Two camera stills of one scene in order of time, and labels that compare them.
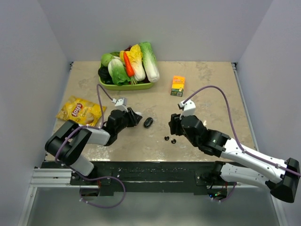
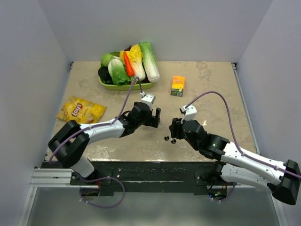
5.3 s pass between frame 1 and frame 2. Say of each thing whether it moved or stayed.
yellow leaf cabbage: stayed
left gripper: moved
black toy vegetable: stayed
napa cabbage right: stayed
